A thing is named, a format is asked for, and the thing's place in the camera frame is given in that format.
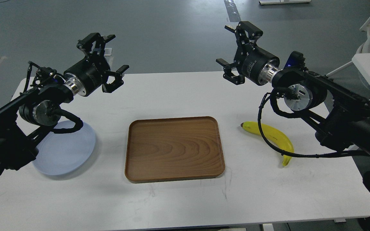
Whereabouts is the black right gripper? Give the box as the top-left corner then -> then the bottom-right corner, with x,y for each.
216,21 -> 279,85

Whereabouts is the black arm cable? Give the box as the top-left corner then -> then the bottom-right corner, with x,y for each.
258,92 -> 370,158
52,108 -> 84,134

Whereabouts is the grey floor tape strip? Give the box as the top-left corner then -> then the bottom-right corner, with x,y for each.
223,0 -> 241,22

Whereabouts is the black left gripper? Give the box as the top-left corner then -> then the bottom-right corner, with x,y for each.
64,32 -> 130,97

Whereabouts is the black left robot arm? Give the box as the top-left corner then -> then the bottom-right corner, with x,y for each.
0,32 -> 129,175

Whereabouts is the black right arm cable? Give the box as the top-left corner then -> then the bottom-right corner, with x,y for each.
258,92 -> 370,158

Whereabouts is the white table base bar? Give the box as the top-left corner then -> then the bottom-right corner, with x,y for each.
259,0 -> 312,5

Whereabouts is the yellow banana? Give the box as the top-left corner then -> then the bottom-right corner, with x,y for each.
240,121 -> 294,152

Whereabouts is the white floor tape patch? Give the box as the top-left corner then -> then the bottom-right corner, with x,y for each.
104,48 -> 112,56

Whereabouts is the brown wooden tray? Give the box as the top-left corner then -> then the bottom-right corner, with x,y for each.
125,116 -> 225,183

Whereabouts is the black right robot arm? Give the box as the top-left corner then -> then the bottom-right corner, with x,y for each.
216,21 -> 370,158

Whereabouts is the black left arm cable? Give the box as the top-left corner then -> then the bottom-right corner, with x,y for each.
52,108 -> 84,134

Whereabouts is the light blue plate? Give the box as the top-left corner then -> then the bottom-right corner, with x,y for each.
32,123 -> 96,176

